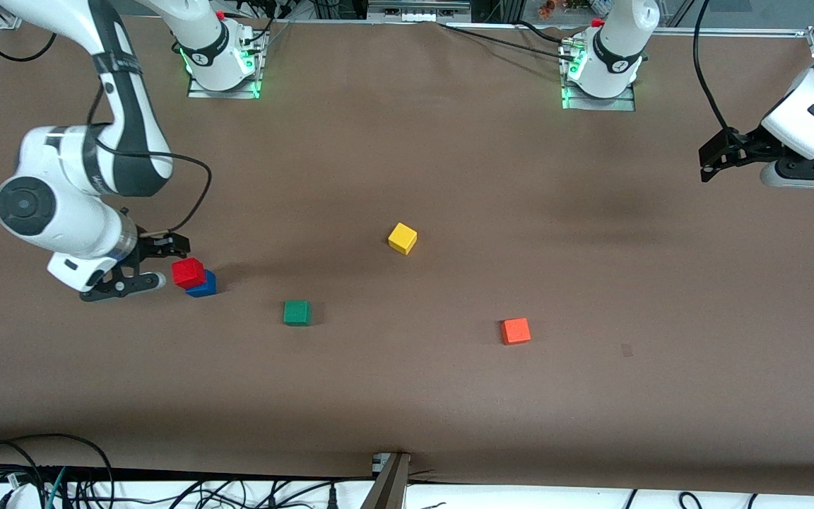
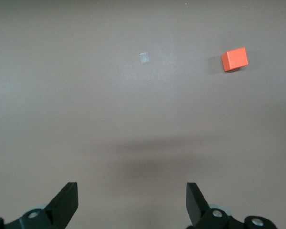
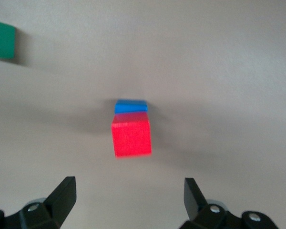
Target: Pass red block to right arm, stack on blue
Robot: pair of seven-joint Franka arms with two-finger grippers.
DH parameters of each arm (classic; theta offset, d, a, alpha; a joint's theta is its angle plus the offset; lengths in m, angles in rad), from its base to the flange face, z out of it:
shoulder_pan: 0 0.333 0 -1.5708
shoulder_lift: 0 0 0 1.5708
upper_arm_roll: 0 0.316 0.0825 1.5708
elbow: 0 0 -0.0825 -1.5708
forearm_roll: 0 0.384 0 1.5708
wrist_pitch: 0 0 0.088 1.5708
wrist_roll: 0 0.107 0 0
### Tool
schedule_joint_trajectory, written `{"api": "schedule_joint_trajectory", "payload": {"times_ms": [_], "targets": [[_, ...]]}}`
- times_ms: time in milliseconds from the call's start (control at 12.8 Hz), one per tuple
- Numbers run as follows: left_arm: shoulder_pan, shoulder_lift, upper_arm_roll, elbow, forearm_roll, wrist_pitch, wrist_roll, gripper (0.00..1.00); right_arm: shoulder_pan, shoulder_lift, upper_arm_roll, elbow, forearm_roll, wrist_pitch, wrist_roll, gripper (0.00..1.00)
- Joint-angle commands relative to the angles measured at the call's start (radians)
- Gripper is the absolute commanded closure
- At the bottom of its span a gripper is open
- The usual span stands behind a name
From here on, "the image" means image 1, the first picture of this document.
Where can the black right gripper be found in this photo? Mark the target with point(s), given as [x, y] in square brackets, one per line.
[148, 247]

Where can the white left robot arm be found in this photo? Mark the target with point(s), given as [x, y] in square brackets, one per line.
[795, 131]

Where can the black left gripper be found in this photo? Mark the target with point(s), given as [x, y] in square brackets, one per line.
[747, 143]

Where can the blue wooden cube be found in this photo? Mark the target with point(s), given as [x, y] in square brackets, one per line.
[208, 285]

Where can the red wooden cube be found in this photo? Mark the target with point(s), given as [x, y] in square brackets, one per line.
[188, 273]

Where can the green wooden cube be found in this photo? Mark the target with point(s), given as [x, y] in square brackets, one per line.
[297, 313]

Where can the white power strip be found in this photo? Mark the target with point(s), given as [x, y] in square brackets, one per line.
[417, 10]

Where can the yellow wooden cube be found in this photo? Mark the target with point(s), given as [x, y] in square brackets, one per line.
[402, 237]

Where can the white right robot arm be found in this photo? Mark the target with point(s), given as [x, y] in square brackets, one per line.
[61, 212]

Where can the orange wooden cube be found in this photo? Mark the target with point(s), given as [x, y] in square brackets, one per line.
[516, 331]

